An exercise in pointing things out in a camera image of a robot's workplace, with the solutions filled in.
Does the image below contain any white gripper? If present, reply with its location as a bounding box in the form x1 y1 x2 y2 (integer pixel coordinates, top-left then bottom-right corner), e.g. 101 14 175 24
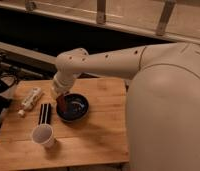
51 72 76 100

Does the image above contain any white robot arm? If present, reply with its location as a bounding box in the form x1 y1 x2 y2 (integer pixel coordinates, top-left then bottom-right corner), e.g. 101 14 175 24
52 42 200 171

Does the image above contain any dark ceramic bowl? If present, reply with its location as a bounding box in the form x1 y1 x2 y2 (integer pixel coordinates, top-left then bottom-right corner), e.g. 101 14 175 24
56 93 89 122

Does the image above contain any white plastic bottle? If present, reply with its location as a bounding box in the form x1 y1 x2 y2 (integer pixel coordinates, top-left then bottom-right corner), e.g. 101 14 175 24
18 87 43 117

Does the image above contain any black white striped box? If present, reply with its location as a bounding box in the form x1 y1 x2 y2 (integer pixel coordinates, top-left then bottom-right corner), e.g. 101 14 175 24
38 103 51 124

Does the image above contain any white paper cup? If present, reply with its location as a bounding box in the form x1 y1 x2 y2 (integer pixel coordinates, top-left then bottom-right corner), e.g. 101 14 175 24
31 124 55 148

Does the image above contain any black equipment at left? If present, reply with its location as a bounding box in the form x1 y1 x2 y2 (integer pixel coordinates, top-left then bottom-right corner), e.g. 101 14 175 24
0 53 19 128

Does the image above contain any metal window frame rail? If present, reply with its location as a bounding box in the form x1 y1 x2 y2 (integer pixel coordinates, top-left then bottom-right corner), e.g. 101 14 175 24
0 0 200 44

